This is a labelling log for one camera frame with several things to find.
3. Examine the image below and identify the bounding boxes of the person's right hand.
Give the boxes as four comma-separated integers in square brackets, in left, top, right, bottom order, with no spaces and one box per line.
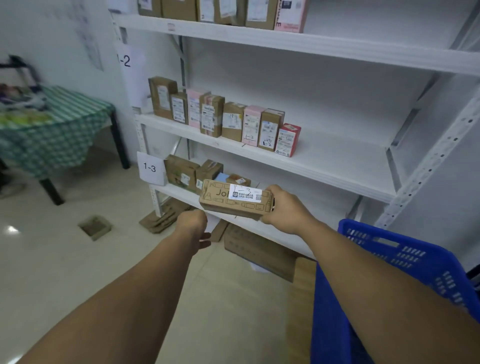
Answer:
[260,184,320,237]

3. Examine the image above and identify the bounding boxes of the person's left hand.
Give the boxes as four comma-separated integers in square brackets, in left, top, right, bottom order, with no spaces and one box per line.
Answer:
[174,209,213,256]

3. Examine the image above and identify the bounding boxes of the long brown box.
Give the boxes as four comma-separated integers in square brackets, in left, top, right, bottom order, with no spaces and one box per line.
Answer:
[198,179,275,221]

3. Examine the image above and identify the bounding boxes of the green printed cardboard box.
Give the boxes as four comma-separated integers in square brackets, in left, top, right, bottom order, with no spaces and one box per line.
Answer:
[163,154,201,193]

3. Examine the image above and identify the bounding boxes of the white metal shelf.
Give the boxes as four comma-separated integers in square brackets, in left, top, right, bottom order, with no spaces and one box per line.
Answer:
[108,0,480,260]

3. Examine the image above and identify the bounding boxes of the small red box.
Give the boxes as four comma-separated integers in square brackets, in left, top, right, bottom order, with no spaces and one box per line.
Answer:
[275,123,302,158]

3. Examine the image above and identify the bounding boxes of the brown box labelled 2490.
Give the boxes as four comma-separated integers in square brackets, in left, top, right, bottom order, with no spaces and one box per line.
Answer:
[257,108,286,153]

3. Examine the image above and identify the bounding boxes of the pink box wrinkled label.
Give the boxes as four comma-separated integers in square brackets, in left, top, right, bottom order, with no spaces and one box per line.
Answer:
[241,104,266,148]

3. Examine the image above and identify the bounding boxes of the brown parcel 1012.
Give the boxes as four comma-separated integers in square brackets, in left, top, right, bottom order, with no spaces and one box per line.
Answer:
[221,101,247,143]

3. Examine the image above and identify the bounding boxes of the red-taped parcel marked 1-2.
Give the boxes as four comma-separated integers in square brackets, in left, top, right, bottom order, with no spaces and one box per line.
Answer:
[199,93,226,139]

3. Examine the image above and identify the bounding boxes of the blue plastic crate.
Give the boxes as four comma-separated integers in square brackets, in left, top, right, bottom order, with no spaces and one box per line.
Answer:
[310,218,480,364]

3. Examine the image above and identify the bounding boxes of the pink black lettered box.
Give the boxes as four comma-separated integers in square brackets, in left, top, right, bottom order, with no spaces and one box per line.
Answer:
[273,0,310,34]

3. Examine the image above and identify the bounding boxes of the small parcel yellow tape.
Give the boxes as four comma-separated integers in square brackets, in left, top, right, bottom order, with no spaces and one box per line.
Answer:
[196,0,217,23]

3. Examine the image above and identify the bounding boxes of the brown parcel marked 7936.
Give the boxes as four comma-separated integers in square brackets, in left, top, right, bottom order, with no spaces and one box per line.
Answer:
[137,0,163,18]

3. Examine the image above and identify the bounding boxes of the person's right forearm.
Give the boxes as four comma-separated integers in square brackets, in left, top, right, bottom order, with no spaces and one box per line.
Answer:
[307,221,480,364]

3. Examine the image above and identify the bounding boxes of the person's left forearm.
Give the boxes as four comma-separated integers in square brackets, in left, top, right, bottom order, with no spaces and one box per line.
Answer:
[16,232,200,364]

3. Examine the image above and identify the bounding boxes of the torn brown cardboard sheet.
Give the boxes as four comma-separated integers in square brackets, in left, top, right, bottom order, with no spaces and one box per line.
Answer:
[208,219,230,243]

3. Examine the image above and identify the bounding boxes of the folded cardboard pad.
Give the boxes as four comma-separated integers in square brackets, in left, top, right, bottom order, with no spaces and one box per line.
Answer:
[139,197,194,235]

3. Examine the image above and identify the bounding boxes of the white paper shelf label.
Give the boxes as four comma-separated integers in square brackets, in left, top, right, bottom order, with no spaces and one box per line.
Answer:
[116,44,147,110]
[136,151,168,187]

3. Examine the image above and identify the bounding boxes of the square floor drain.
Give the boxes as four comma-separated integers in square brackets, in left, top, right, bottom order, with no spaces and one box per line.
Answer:
[77,214,113,242]

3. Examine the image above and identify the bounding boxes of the white standing air conditioner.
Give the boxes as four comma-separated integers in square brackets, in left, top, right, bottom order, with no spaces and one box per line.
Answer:
[464,262,480,290]

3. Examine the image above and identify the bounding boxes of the row of blue orange blocks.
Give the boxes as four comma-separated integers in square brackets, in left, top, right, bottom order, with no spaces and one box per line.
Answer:
[0,83,48,110]

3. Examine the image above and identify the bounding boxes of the black side stand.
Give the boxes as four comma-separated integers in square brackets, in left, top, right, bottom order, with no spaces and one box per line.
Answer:
[0,55,40,87]

